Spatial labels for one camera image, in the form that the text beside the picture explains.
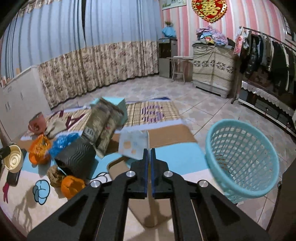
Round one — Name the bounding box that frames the orange fruit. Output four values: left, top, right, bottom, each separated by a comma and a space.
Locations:
61, 175, 85, 199

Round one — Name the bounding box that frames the black ribbed plastic bag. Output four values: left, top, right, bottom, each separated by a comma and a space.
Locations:
55, 138, 96, 179

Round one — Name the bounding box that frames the light blue paper packet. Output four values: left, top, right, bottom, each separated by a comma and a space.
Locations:
118, 130, 149, 160

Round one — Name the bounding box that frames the orange plastic bag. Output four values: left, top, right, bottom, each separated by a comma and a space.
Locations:
29, 134, 52, 165

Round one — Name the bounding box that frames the camouflage snack bag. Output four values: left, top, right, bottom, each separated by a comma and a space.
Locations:
82, 98, 124, 159

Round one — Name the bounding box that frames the turquoise plastic mesh basket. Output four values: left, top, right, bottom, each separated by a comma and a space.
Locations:
205, 119, 280, 203

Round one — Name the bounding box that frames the colourful play mat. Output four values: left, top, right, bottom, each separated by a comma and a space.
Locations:
1, 99, 214, 235

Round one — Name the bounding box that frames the blue crumpled plastic bag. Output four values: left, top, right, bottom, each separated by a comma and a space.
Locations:
48, 133, 80, 159

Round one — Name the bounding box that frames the beige cloth pouch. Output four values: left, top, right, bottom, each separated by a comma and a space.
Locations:
44, 120, 67, 139

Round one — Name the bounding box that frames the pink metal mug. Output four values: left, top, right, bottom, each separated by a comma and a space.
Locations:
28, 112, 47, 135

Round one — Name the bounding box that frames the teal cardboard box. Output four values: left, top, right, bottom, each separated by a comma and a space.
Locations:
102, 96, 128, 126

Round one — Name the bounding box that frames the low tv stand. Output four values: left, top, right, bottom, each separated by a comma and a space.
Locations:
236, 80, 295, 137

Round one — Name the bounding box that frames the white low cabinet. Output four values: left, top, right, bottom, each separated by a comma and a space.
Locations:
1, 66, 51, 140

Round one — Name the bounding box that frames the cloth-covered cabinet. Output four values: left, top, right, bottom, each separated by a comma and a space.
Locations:
192, 44, 235, 98

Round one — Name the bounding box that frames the small wooden stool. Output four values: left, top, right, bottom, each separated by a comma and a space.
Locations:
168, 56, 193, 83

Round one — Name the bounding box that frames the clothes rack with garments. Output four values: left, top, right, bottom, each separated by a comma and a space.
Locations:
234, 26, 295, 113

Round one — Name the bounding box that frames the grey water dispenser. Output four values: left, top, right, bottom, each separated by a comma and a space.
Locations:
158, 38, 178, 78

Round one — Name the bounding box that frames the blue floral curtain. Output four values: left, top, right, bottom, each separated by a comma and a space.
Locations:
1, 1, 161, 108

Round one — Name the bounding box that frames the pile of folded clothes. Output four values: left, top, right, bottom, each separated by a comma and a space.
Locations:
196, 26, 235, 47

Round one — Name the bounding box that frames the blue wrapped potted plant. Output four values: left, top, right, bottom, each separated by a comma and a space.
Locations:
162, 21, 177, 39

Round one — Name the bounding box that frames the red gold wall ornament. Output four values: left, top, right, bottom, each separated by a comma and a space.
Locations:
191, 0, 227, 23

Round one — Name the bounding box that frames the framed wall picture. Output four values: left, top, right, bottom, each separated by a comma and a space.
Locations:
160, 0, 187, 10

